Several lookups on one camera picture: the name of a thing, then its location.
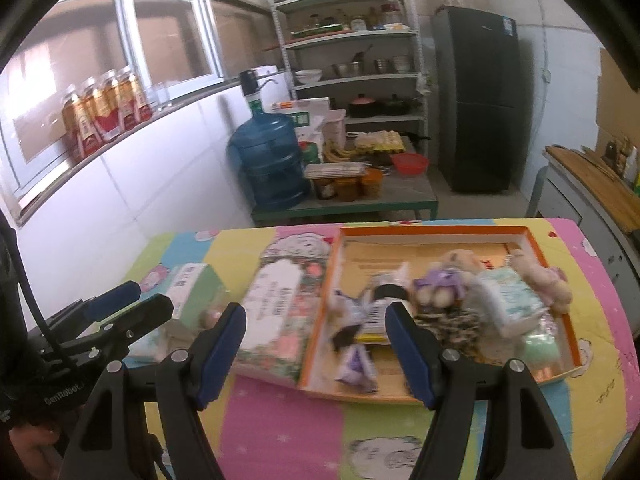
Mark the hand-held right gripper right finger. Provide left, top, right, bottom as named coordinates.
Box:
left=385, top=301, right=576, bottom=480

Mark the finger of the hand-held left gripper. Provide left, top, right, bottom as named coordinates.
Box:
left=100, top=293, right=175, bottom=357
left=46, top=280, right=143, bottom=337

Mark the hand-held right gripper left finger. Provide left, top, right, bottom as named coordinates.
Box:
left=65, top=302, right=247, bottom=480

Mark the leopard print scarf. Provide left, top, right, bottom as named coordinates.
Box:
left=414, top=306, right=485, bottom=362

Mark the beige plush bear purple ribbon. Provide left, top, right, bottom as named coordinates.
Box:
left=411, top=249, right=482, bottom=312

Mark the orange cardboard box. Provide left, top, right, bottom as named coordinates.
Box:
left=299, top=225, right=585, bottom=407

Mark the white green tissue pack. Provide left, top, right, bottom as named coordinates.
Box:
left=474, top=266, right=547, bottom=339

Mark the clear green plastic bag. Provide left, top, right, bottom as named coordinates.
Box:
left=519, top=329, right=562, bottom=377

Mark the beige teddy bear plush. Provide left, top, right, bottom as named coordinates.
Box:
left=509, top=249, right=574, bottom=314

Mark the person's left hand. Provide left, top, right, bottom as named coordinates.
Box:
left=9, top=421, right=65, bottom=480

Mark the white green cardboard box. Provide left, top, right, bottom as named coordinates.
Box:
left=132, top=262, right=228, bottom=363

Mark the white barcode packet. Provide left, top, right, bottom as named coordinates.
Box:
left=356, top=299, right=397, bottom=347

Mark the purple snack packet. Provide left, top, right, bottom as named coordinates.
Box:
left=334, top=344, right=380, bottom=395

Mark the floral wet wipes pack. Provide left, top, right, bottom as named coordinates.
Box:
left=234, top=254, right=342, bottom=388

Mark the colourful cartoon print blanket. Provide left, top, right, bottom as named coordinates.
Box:
left=115, top=216, right=640, bottom=480

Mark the low green metal table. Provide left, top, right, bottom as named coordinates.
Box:
left=250, top=157, right=440, bottom=227

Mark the orange sauce jar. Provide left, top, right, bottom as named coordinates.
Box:
left=361, top=168, right=385, bottom=198

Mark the red plastic bowl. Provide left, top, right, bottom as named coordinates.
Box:
left=390, top=153, right=431, bottom=177

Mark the blue water jug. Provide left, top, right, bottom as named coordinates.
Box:
left=227, top=70, right=312, bottom=212

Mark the grey cabinet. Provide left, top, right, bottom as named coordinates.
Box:
left=529, top=157, right=640, bottom=338

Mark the egg carton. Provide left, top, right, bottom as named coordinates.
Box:
left=354, top=130, right=405, bottom=154

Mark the white green food bag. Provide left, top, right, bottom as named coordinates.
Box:
left=271, top=98, right=332, bottom=143

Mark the black red lidded pan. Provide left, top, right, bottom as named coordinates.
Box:
left=347, top=93, right=385, bottom=119

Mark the sliding window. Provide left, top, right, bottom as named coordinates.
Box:
left=0, top=0, right=273, bottom=221

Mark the dark grey refrigerator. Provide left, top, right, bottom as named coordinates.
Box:
left=431, top=5, right=519, bottom=194

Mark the white metal shelf rack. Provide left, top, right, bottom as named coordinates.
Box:
left=271, top=0, right=432, bottom=153

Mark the brown cardboard sheet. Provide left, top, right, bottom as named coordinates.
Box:
left=595, top=49, right=640, bottom=153

